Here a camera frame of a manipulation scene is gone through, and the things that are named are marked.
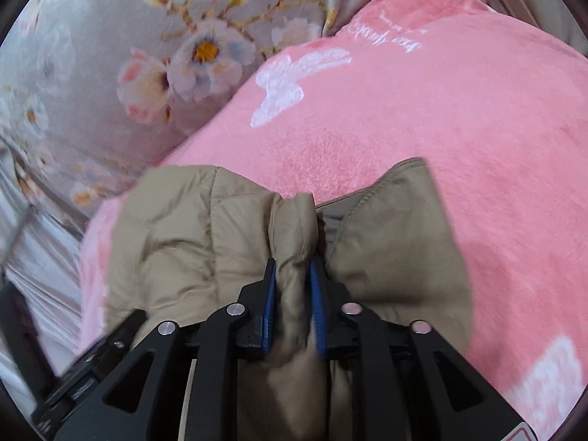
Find pink printed blanket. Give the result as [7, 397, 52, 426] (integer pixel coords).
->
[78, 0, 588, 441]

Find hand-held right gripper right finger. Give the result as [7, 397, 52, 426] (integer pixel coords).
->
[307, 257, 531, 441]

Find plain grey cloth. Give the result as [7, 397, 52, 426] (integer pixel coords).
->
[482, 0, 588, 56]

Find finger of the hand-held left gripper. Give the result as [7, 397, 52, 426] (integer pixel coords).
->
[87, 308, 151, 377]

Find white striped sheet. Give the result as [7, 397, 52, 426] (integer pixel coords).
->
[0, 156, 93, 400]

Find khaki jacket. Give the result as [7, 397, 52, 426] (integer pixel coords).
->
[103, 157, 474, 441]

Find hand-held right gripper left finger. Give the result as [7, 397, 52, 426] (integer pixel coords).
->
[54, 258, 277, 441]

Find grey floral bedsheet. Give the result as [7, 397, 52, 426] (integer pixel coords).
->
[0, 0, 497, 221]

